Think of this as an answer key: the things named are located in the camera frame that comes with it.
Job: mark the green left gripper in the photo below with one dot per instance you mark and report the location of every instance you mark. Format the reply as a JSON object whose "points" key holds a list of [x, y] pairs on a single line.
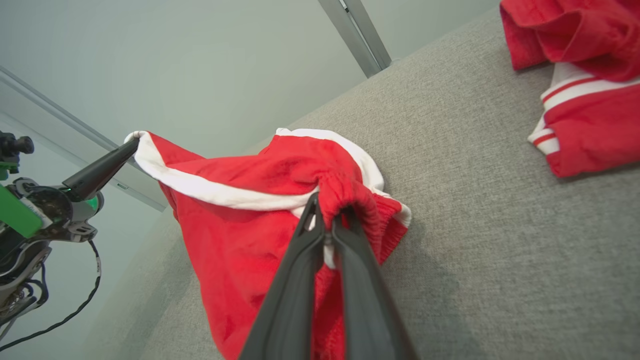
{"points": [[50, 210]]}

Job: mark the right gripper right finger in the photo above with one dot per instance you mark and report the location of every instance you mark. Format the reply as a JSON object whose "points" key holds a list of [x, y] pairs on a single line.
{"points": [[367, 310]]}

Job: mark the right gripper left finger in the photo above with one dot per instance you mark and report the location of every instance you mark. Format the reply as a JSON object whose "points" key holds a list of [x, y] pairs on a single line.
{"points": [[290, 300]]}

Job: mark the red shorts with white stripes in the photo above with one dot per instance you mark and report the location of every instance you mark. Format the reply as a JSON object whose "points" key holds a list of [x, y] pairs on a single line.
{"points": [[240, 240]]}

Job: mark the red number 23 jersey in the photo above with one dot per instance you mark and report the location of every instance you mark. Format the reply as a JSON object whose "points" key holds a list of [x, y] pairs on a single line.
{"points": [[590, 115]]}

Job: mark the grey fabric sofa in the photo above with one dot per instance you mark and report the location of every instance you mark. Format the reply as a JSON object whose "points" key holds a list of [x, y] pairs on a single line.
{"points": [[500, 250]]}

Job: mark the grey wall rail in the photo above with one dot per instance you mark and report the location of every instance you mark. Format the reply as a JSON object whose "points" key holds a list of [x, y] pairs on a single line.
{"points": [[75, 127]]}

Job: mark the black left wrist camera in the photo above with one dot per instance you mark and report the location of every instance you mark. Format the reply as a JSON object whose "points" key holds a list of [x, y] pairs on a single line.
{"points": [[12, 150]]}

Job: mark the grey partition post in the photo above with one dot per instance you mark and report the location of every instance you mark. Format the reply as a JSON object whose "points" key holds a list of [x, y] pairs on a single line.
{"points": [[357, 35]]}

